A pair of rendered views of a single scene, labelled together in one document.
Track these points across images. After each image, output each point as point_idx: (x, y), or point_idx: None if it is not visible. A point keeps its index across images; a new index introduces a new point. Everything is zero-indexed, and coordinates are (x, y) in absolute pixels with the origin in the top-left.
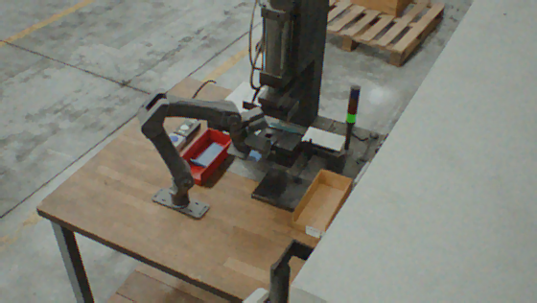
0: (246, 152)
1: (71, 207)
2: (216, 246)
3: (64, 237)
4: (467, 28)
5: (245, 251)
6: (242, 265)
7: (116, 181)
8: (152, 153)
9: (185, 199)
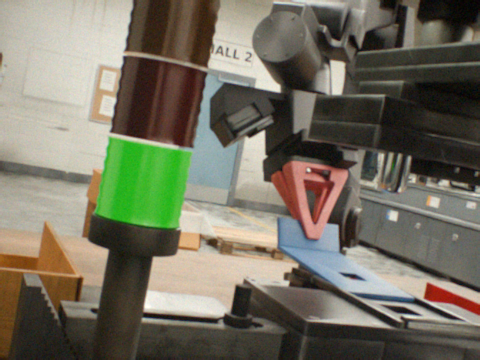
0: (265, 149)
1: (421, 283)
2: (153, 262)
3: None
4: None
5: (91, 259)
6: (75, 249)
7: None
8: None
9: (298, 264)
